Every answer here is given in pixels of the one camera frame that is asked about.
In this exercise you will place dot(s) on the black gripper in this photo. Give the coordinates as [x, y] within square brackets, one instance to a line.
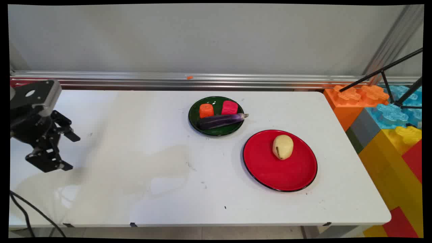
[28, 130]

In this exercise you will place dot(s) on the purple toy eggplant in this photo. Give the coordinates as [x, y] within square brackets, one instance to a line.
[219, 120]

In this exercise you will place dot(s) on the orange toy cube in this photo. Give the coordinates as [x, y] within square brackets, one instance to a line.
[206, 110]

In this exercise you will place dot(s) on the dark green enamel plate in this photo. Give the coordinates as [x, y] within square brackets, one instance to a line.
[216, 131]

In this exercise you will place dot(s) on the red toy cube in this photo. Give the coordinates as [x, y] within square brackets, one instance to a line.
[229, 107]

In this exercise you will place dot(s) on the red plate with black rim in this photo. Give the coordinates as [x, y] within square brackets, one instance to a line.
[270, 168]

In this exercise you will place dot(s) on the beige toy potato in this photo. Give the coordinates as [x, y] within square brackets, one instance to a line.
[282, 147]

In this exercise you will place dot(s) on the orange giant building block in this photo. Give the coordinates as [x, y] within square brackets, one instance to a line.
[347, 104]

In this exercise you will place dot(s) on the grey giant building block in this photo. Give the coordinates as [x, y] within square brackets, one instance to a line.
[362, 130]

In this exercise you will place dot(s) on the yellow giant building block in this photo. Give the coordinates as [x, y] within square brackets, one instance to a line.
[388, 168]

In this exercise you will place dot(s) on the blue giant building block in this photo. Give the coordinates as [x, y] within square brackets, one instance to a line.
[391, 116]

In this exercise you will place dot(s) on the black tripod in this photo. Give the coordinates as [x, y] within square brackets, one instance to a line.
[384, 70]

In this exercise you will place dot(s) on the red giant building block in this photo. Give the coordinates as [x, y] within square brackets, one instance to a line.
[413, 162]
[401, 224]

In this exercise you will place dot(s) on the aluminium rail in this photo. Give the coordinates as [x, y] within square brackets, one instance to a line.
[236, 81]

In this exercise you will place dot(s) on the aluminium post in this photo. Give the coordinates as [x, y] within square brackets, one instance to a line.
[391, 44]

